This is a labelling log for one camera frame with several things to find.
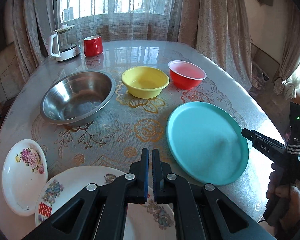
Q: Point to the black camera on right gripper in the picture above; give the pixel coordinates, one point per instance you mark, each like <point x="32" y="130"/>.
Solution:
<point x="294" y="124"/>

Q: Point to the right beige curtain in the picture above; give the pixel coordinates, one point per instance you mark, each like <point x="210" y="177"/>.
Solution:
<point x="219" y="30"/>

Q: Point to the white glass electric kettle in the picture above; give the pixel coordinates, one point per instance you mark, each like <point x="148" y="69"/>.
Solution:
<point x="63" y="43"/>

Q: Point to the large white double-happiness plate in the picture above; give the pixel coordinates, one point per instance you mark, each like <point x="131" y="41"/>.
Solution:
<point x="144" y="221"/>

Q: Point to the steel mixing bowl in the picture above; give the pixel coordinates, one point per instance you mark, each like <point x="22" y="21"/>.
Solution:
<point x="78" y="98"/>

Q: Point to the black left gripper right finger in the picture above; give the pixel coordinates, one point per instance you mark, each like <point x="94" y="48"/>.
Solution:
<point x="201" y="212"/>

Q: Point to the small white rose plate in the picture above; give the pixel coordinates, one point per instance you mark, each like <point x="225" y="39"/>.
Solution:
<point x="24" y="175"/>

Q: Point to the red mug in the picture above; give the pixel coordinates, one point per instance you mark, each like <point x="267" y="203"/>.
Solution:
<point x="93" y="46"/>

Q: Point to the left beige curtain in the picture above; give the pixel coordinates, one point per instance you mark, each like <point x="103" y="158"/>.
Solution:
<point x="33" y="22"/>

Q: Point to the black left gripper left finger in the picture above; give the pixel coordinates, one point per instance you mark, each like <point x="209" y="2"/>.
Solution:
<point x="98" y="212"/>

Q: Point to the teal plate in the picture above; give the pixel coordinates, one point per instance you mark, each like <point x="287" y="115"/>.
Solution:
<point x="207" y="144"/>

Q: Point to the person's right hand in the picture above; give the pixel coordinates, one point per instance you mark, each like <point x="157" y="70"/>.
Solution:
<point x="287" y="192"/>

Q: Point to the beige curtain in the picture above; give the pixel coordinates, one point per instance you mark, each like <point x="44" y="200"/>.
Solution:
<point x="219" y="30"/>
<point x="33" y="22"/>

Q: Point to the red plastic bowl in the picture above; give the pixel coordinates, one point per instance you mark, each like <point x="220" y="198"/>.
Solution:
<point x="185" y="75"/>

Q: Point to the yellow plastic bowl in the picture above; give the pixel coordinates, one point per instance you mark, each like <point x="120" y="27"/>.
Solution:
<point x="144" y="82"/>

